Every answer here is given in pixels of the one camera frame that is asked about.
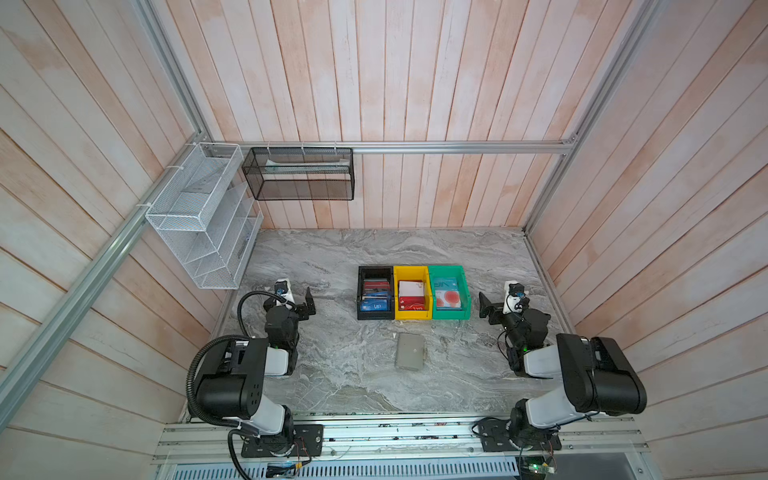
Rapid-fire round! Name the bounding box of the red card in yellow bin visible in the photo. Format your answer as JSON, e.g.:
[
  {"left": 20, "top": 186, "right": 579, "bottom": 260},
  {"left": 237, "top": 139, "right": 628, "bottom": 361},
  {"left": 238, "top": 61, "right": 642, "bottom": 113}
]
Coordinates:
[{"left": 398, "top": 296, "right": 426, "bottom": 311}]

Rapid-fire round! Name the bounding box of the black corrugated cable conduit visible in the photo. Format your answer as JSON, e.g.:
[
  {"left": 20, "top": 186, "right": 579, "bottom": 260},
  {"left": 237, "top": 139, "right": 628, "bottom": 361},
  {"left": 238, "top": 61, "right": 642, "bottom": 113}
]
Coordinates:
[{"left": 184, "top": 290, "right": 289, "bottom": 480}]

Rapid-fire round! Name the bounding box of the green plastic bin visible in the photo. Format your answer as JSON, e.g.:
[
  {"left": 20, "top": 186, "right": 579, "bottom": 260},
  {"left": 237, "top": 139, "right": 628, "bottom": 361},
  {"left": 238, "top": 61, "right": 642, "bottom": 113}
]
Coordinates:
[{"left": 428, "top": 265, "right": 472, "bottom": 321}]

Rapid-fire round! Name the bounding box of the horizontal aluminium wall rail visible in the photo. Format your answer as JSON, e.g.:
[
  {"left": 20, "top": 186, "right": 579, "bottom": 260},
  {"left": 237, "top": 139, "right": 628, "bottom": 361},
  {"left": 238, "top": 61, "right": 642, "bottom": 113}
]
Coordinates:
[{"left": 234, "top": 140, "right": 575, "bottom": 155}]

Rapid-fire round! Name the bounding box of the black wire mesh basket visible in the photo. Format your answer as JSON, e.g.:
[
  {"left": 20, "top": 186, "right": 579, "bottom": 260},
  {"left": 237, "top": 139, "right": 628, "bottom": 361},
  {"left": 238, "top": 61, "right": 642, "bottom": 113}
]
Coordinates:
[{"left": 242, "top": 146, "right": 355, "bottom": 201}]

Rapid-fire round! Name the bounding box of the red card in black bin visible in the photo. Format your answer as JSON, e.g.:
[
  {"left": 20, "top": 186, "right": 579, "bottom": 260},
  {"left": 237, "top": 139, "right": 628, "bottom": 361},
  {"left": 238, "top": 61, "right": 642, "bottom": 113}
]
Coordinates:
[{"left": 362, "top": 279, "right": 391, "bottom": 295}]

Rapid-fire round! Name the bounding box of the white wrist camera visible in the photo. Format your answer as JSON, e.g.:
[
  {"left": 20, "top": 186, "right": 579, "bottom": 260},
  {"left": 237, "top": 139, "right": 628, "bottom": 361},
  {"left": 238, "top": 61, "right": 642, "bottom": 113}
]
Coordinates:
[
  {"left": 503, "top": 281, "right": 530, "bottom": 315},
  {"left": 274, "top": 278, "right": 295, "bottom": 308}
]

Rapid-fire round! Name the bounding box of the left aluminium wall rail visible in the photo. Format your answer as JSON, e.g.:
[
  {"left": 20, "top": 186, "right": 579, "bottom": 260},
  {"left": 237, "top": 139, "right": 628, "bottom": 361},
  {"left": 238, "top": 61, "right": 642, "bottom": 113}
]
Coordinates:
[{"left": 1, "top": 132, "right": 209, "bottom": 429}]

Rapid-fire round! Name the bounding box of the white card in yellow bin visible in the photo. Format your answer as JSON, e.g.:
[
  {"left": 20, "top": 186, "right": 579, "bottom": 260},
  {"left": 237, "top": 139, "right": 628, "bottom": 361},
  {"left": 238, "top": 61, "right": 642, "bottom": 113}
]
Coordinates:
[{"left": 398, "top": 280, "right": 425, "bottom": 297}]

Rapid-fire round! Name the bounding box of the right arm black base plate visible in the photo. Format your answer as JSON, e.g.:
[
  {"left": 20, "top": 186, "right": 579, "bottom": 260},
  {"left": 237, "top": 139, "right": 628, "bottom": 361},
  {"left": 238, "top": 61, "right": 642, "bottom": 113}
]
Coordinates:
[{"left": 471, "top": 417, "right": 562, "bottom": 452}]

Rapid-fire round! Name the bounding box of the black plastic bin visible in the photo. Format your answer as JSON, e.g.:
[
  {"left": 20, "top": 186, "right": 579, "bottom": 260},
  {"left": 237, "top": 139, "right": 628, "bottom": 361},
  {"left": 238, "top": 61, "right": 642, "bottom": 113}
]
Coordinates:
[{"left": 356, "top": 265, "right": 395, "bottom": 321}]

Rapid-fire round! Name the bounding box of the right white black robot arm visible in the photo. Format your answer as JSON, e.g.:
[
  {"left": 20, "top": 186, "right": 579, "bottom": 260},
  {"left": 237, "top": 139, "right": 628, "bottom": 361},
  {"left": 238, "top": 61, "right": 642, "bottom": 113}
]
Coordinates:
[{"left": 478, "top": 283, "right": 648, "bottom": 451}]

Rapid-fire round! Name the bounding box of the yellow plastic bin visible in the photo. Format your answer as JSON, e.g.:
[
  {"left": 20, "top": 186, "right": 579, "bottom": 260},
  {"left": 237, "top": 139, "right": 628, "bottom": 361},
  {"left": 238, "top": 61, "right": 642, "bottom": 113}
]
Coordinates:
[{"left": 393, "top": 266, "right": 433, "bottom": 320}]

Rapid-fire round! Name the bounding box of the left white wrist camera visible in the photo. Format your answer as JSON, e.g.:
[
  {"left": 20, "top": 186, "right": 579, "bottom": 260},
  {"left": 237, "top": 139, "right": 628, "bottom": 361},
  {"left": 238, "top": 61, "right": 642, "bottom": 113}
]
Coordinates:
[{"left": 274, "top": 278, "right": 295, "bottom": 308}]

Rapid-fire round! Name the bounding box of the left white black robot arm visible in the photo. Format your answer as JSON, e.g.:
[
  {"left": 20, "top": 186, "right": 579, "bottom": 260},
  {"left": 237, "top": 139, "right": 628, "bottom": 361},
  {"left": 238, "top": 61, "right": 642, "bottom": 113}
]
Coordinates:
[{"left": 185, "top": 280, "right": 316, "bottom": 444}]

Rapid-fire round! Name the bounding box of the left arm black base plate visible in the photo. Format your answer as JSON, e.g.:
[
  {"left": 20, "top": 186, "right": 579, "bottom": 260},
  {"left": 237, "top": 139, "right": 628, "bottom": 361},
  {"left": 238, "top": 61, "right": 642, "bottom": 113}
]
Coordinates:
[{"left": 241, "top": 424, "right": 324, "bottom": 459}]

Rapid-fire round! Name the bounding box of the grey card holder wallet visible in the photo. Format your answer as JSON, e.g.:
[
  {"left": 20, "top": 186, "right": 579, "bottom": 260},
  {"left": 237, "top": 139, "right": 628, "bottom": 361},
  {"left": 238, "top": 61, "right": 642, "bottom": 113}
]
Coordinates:
[{"left": 395, "top": 333, "right": 426, "bottom": 371}]

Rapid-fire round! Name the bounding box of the blue card in black bin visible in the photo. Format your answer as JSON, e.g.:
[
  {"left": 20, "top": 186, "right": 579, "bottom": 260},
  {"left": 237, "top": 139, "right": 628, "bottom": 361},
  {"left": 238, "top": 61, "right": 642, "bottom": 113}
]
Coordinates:
[{"left": 359, "top": 298, "right": 390, "bottom": 312}]

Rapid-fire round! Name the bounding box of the white wire mesh shelf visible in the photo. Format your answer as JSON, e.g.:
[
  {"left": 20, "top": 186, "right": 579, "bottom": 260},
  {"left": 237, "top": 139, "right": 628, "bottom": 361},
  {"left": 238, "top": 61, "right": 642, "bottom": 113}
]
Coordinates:
[{"left": 146, "top": 143, "right": 264, "bottom": 290}]

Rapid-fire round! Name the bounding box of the card with red circle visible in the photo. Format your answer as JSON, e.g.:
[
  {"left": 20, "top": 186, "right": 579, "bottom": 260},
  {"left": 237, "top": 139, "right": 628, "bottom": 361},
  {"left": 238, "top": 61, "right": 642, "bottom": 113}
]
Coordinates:
[{"left": 435, "top": 290, "right": 463, "bottom": 311}]

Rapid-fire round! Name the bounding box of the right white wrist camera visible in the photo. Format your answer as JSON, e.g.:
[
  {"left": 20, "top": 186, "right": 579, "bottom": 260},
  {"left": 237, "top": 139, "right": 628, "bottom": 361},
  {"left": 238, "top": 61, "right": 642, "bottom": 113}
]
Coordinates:
[{"left": 503, "top": 281, "right": 530, "bottom": 315}]

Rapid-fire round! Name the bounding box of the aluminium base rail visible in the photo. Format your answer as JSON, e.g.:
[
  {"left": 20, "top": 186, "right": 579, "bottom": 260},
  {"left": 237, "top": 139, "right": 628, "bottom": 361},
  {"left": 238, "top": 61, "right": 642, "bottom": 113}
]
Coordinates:
[{"left": 151, "top": 413, "right": 650, "bottom": 465}]

